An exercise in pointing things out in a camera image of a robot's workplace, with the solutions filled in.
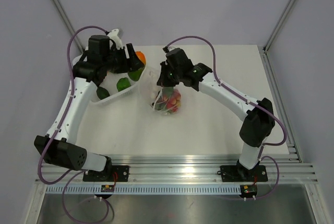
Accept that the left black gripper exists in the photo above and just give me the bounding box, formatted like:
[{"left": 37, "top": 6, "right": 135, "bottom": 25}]
[{"left": 102, "top": 43, "right": 143, "bottom": 74}]

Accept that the green lime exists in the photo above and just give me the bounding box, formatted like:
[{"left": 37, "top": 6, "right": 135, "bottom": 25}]
[{"left": 127, "top": 68, "right": 144, "bottom": 82}]

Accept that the white plastic basket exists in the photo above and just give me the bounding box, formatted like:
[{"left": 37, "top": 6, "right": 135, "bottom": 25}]
[{"left": 71, "top": 51, "right": 147, "bottom": 107}]

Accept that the clear zip top bag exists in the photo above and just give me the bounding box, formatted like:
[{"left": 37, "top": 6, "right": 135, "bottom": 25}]
[{"left": 138, "top": 66, "right": 182, "bottom": 115}]

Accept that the yellow red mango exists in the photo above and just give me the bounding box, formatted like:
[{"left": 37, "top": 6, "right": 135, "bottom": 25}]
[{"left": 135, "top": 51, "right": 146, "bottom": 65}]

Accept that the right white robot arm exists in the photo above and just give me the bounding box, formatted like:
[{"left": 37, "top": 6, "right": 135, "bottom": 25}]
[{"left": 157, "top": 47, "right": 275, "bottom": 180}]

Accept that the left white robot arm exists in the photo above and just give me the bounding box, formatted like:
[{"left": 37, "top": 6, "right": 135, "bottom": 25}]
[{"left": 34, "top": 29, "right": 144, "bottom": 181}]

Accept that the green pepper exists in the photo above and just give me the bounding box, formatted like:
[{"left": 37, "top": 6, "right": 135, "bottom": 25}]
[{"left": 116, "top": 77, "right": 132, "bottom": 92}]

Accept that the green avocado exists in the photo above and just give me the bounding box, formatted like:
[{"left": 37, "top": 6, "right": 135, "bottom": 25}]
[{"left": 96, "top": 87, "right": 110, "bottom": 100}]

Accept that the left small circuit board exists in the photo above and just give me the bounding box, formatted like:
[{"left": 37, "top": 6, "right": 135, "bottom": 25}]
[{"left": 101, "top": 185, "right": 115, "bottom": 193}]

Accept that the small circuit board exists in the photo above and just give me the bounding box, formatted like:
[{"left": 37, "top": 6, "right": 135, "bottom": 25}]
[
  {"left": 240, "top": 184, "right": 258, "bottom": 198},
  {"left": 101, "top": 185, "right": 115, "bottom": 193}
]

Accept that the right small circuit board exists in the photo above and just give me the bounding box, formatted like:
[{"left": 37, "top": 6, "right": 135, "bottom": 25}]
[{"left": 240, "top": 184, "right": 258, "bottom": 198}]

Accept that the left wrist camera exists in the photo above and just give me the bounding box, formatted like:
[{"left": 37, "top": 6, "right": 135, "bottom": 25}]
[{"left": 106, "top": 28, "right": 123, "bottom": 50}]

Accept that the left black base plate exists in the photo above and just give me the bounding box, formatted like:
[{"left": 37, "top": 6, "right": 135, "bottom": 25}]
[{"left": 83, "top": 165, "right": 130, "bottom": 182}]

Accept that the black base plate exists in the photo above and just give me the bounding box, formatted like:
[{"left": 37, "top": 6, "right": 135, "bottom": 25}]
[
  {"left": 83, "top": 165, "right": 130, "bottom": 182},
  {"left": 217, "top": 165, "right": 268, "bottom": 182}
]

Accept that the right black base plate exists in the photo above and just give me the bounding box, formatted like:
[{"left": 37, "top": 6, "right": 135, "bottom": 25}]
[{"left": 217, "top": 165, "right": 268, "bottom": 182}]

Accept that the white slotted cable duct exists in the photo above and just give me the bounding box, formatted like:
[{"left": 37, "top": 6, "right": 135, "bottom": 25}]
[{"left": 46, "top": 184, "right": 241, "bottom": 195}]

